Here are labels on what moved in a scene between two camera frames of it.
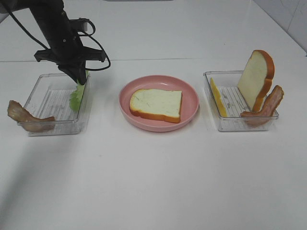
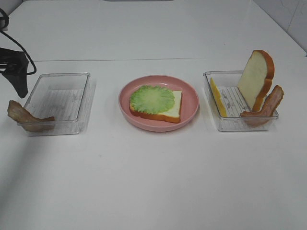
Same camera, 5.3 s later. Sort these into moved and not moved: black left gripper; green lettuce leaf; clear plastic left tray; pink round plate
Moved: green lettuce leaf; black left gripper
Not moved: clear plastic left tray; pink round plate
